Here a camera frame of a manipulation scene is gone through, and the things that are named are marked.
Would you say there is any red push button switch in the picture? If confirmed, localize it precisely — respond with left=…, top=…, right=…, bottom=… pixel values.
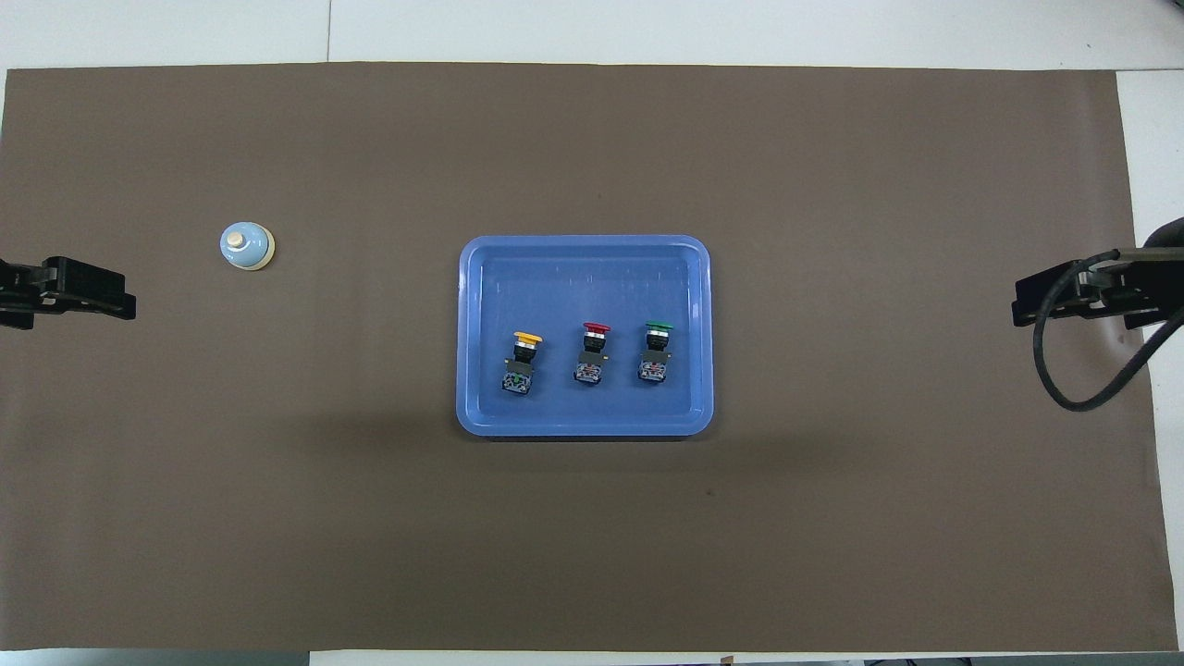
left=573, top=321, right=613, bottom=386

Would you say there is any blue plastic tray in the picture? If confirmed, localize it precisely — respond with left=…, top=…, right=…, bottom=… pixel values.
left=455, top=234, right=715, bottom=438

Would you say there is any green push button switch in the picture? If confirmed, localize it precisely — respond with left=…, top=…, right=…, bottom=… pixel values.
left=636, top=320, right=675, bottom=386

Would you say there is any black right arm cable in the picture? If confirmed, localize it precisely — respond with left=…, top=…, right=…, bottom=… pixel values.
left=1032, top=247, right=1184, bottom=413

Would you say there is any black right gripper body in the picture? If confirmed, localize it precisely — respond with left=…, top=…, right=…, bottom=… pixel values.
left=1014, top=216, right=1184, bottom=318

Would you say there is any light blue desk bell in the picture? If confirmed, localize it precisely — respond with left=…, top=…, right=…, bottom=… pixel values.
left=219, top=221, right=277, bottom=273

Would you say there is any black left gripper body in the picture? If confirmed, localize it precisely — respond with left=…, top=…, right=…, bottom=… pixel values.
left=0, top=256, right=127, bottom=313

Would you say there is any brown table mat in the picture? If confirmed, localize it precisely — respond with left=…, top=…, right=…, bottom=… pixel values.
left=0, top=61, right=1180, bottom=653

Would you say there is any yellow push button switch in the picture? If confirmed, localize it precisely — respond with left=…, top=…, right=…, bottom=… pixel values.
left=500, top=330, right=544, bottom=397

